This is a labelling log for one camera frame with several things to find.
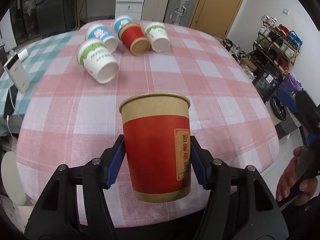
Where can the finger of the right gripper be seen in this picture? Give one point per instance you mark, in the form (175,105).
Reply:
(286,99)

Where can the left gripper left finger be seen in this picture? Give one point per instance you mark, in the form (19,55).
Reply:
(111,161)

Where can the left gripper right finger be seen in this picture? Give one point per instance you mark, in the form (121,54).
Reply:
(202,163)

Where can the red paper cup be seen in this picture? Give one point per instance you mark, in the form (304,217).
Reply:
(156,131)
(134,39)

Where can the green white cup near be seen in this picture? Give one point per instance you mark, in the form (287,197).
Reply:
(97,60)

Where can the green white cup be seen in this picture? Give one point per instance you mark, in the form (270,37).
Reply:
(97,60)
(157,35)

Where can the blue cup near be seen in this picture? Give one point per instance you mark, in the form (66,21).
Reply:
(100,32)

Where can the blue cup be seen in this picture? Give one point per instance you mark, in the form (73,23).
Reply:
(100,32)
(120,22)

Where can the green white cup far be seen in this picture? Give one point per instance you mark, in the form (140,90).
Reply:
(157,35)

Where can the blue cup far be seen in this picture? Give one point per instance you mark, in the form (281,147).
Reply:
(120,22)

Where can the person's right hand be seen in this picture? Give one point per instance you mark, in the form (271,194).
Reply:
(308,187)

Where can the purple bag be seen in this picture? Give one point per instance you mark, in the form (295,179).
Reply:
(290,84)

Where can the shoe rack with shoes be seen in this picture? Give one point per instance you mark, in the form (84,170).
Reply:
(279,45)

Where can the pink plaid tablecloth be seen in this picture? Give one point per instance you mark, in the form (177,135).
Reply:
(72,119)

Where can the white round stool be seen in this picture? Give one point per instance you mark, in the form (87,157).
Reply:
(11,180)

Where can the wooden door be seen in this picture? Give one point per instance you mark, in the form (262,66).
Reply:
(215,17)

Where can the white power bank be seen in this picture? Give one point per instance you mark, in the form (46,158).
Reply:
(17,73)

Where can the silver suitcase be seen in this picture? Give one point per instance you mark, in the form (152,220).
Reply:
(179,12)

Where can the black refrigerator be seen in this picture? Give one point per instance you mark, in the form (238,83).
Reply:
(55,16)

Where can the beige suitcase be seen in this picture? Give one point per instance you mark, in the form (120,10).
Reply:
(154,10)

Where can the dark glass wardrobe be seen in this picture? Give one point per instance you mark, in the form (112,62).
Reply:
(24,20)

